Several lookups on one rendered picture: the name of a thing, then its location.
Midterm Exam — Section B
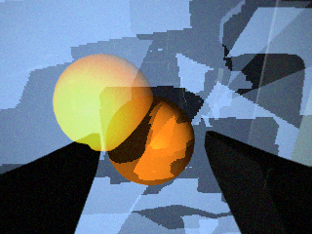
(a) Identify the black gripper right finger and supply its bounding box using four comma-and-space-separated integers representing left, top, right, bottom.
205, 131, 312, 234

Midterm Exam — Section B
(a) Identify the orange ball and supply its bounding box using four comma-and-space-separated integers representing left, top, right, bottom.
107, 96, 195, 185

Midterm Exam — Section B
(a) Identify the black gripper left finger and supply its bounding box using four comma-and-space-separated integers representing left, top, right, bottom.
0, 141, 100, 234

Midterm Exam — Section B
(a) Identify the translucent yellow ball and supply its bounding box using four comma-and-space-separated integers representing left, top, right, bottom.
53, 54, 153, 151

